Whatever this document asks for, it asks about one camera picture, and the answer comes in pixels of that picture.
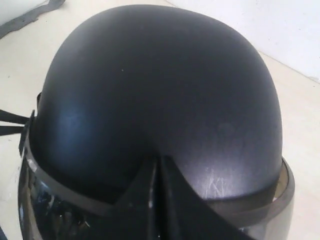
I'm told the grey strip on floor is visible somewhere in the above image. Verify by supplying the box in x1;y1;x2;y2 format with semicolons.
0;0;65;39

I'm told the black helmet with tinted visor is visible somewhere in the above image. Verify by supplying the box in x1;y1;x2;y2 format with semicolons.
0;4;296;240

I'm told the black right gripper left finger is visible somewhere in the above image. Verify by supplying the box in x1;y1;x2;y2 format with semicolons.
106;156;159;240

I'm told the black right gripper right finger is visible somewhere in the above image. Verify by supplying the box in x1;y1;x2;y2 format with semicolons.
159;157;247;240

